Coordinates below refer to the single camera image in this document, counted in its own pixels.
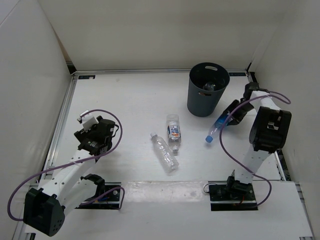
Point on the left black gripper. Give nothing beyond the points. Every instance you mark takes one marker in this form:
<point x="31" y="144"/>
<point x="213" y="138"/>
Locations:
<point x="82" y="134"/>

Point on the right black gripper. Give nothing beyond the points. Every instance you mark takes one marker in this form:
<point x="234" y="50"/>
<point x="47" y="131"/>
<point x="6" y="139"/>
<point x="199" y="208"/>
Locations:
<point x="236" y="119"/>

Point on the blue label plastic bottle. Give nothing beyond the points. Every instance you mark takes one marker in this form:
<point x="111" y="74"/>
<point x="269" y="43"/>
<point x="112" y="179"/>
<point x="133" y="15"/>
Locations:
<point x="214" y="131"/>

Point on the short labelled plastic bottle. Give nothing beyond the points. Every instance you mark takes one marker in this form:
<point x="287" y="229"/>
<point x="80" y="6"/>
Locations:
<point x="173" y="132"/>

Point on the clear plastic bottle white cap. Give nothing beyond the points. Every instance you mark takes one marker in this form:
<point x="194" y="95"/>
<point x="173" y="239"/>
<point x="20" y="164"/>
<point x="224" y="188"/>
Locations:
<point x="163" y="153"/>

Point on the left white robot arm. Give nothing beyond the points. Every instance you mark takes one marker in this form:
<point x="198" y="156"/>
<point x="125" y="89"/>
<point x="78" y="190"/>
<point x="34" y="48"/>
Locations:
<point x="46" y="208"/>

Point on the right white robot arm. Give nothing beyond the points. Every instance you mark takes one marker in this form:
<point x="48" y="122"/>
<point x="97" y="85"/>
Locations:
<point x="267" y="135"/>

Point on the bottle inside bin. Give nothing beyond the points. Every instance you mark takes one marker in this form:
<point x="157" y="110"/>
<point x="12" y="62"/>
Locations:
<point x="209" y="86"/>

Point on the dark blue waste bin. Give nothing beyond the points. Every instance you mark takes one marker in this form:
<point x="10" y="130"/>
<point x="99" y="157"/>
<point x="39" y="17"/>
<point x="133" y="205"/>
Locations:
<point x="202" y="103"/>

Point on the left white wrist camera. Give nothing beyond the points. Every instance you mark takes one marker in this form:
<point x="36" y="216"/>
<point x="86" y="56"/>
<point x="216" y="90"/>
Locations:
<point x="87" y="120"/>

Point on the left aluminium frame rail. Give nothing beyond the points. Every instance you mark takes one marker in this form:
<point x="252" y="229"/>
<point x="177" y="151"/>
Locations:
<point x="54" y="146"/>

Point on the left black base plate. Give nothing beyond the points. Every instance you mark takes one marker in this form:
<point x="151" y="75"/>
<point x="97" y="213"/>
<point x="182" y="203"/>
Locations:
<point x="110" y="201"/>

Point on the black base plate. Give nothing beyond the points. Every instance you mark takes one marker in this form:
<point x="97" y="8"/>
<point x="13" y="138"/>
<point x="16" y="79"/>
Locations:
<point x="110" y="201"/>
<point x="223" y="201"/>

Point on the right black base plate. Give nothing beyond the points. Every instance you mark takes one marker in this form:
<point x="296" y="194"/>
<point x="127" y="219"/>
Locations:
<point x="223" y="201"/>

